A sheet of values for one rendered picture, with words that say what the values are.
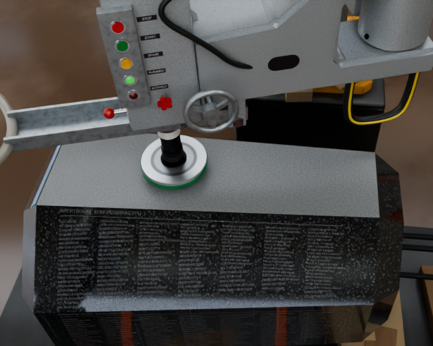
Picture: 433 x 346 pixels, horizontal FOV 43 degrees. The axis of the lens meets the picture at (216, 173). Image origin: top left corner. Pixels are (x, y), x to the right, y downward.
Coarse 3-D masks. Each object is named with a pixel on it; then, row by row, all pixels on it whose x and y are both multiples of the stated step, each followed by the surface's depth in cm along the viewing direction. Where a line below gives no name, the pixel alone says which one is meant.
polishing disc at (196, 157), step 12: (156, 144) 183; (192, 144) 182; (144, 156) 180; (156, 156) 180; (192, 156) 178; (204, 156) 178; (144, 168) 176; (156, 168) 176; (168, 168) 176; (180, 168) 175; (192, 168) 175; (204, 168) 176; (156, 180) 173; (168, 180) 172; (180, 180) 172; (192, 180) 173
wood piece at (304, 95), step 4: (292, 92) 210; (296, 92) 210; (300, 92) 210; (304, 92) 210; (308, 92) 210; (312, 92) 210; (288, 96) 212; (292, 96) 212; (296, 96) 212; (300, 96) 212; (304, 96) 212; (308, 96) 212; (312, 96) 212; (288, 100) 213; (292, 100) 213; (296, 100) 213; (300, 100) 213; (304, 100) 213; (308, 100) 213
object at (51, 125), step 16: (16, 112) 161; (32, 112) 162; (48, 112) 162; (64, 112) 163; (80, 112) 164; (96, 112) 165; (224, 112) 159; (32, 128) 162; (48, 128) 162; (64, 128) 162; (80, 128) 155; (96, 128) 156; (112, 128) 157; (128, 128) 158; (160, 128) 160; (176, 128) 161; (16, 144) 155; (32, 144) 156; (48, 144) 157; (64, 144) 158
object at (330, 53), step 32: (192, 0) 146; (224, 0) 144; (256, 0) 142; (288, 0) 135; (320, 0) 132; (224, 32) 135; (256, 32) 136; (288, 32) 137; (320, 32) 139; (352, 32) 156; (224, 64) 141; (256, 64) 143; (288, 64) 144; (320, 64) 146; (352, 64) 149; (384, 64) 150; (416, 64) 152; (256, 96) 151
